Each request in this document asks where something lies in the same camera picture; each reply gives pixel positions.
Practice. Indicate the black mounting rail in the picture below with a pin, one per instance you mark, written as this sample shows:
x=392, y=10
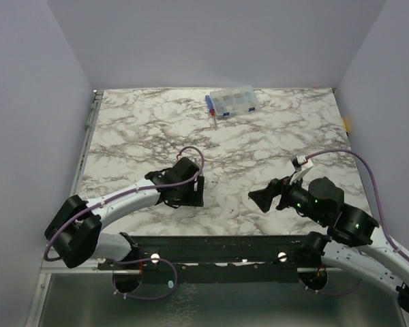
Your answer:
x=221, y=259

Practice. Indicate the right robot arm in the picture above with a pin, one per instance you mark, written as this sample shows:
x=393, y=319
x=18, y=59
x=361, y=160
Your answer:
x=354, y=241

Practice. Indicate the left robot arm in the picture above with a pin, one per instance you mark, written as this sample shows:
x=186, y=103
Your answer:
x=76, y=232

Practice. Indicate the clear plastic organizer box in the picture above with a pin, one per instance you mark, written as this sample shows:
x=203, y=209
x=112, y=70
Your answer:
x=234, y=101

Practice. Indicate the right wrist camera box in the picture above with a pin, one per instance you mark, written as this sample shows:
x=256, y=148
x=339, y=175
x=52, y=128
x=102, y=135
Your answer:
x=302, y=165

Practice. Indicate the blue handled screwdriver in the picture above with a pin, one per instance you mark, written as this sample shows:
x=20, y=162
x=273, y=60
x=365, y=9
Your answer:
x=211, y=110

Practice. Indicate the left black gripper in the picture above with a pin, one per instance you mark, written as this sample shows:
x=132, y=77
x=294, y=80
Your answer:
x=195, y=198

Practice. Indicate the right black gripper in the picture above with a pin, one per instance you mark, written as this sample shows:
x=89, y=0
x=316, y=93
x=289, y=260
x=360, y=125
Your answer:
x=281, y=195

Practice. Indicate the metal side rail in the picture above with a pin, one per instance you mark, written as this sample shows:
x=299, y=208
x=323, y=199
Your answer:
x=86, y=143

